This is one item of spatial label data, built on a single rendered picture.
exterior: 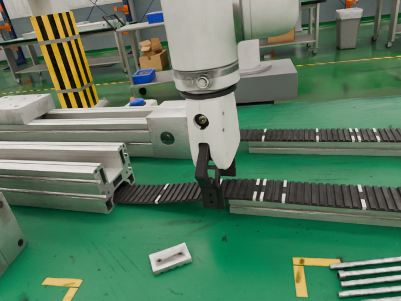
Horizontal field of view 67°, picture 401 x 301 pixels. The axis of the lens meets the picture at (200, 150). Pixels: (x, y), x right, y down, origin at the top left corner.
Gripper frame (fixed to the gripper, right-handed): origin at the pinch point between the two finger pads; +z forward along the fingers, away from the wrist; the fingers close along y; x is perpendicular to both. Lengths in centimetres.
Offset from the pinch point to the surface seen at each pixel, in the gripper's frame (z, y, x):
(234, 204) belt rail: 2.6, -1.5, -2.3
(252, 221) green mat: 3.8, -3.4, -5.2
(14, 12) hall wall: -47, 684, 737
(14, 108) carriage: -9, 14, 52
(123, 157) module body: -2.1, 3.4, 18.7
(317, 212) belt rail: 2.9, -1.6, -14.1
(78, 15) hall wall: -15, 705, 552
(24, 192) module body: 0.6, -5.0, 35.0
